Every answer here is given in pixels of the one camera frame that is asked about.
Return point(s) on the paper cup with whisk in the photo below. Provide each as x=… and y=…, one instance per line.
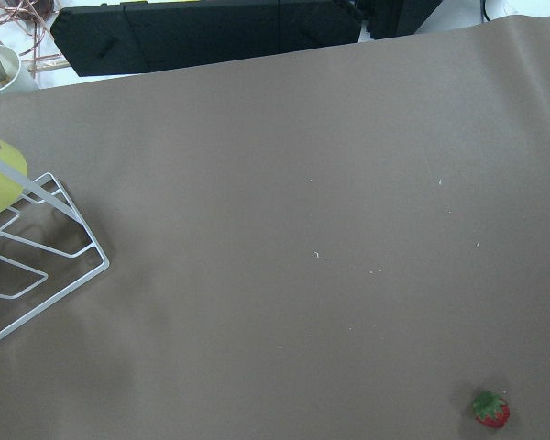
x=14, y=76

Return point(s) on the black tripod case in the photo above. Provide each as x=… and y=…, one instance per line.
x=143, y=37

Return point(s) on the red strawberry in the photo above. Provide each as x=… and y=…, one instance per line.
x=490, y=409

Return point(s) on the white wire cup rack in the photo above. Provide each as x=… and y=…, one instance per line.
x=47, y=249

